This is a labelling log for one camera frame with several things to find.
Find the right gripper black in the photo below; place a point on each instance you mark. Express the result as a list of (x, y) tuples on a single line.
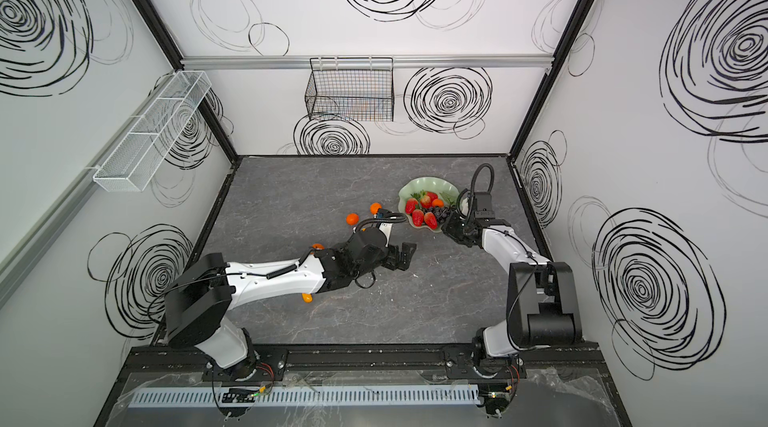
[(452, 226)]

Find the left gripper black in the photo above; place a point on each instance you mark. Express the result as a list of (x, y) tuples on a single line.
[(395, 255)]

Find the dark fake grape bunch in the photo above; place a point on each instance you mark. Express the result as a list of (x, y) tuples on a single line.
[(443, 214)]

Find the light green wavy fruit bowl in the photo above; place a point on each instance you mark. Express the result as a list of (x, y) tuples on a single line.
[(419, 186)]

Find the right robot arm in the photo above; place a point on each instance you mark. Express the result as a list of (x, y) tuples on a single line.
[(542, 308)]

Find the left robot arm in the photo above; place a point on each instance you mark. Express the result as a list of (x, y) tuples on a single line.
[(197, 303)]

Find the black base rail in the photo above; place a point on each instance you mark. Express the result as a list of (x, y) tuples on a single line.
[(453, 360)]

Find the black wire wall basket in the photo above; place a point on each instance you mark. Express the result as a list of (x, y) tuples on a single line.
[(356, 88)]

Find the white mesh wall shelf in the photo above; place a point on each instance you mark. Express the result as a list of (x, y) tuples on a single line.
[(168, 130)]

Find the white slotted cable duct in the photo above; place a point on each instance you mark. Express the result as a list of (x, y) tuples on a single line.
[(301, 396)]

